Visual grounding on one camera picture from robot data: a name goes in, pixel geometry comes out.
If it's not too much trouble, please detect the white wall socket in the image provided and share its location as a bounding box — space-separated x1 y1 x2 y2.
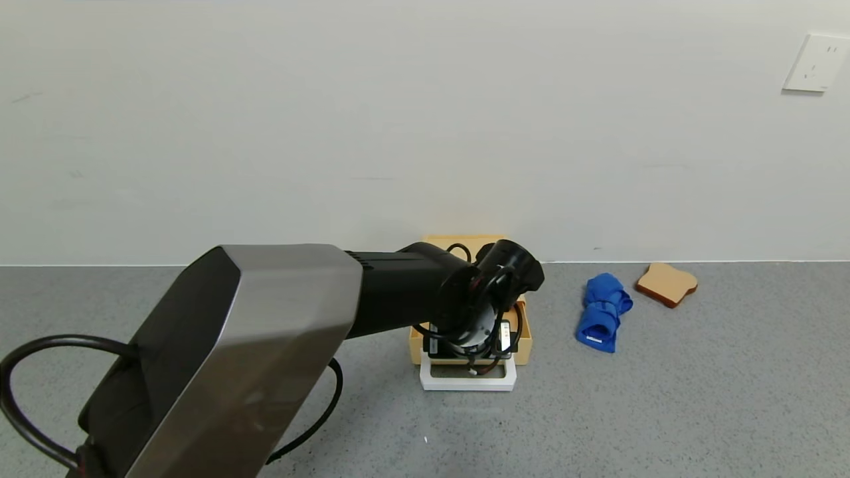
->
782 33 850 94

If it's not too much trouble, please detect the brown toast slice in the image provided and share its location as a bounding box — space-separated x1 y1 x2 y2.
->
636 262 699 309

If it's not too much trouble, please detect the blue rolled cloth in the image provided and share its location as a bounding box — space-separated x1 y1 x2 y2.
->
575 272 634 354

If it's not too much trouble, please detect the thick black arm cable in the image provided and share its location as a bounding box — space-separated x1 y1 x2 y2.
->
0 335 343 469

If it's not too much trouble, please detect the yellow drawer with white handle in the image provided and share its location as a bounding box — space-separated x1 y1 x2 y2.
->
408 299 533 392

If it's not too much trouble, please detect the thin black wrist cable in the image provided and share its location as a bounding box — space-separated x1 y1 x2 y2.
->
412 243 524 376

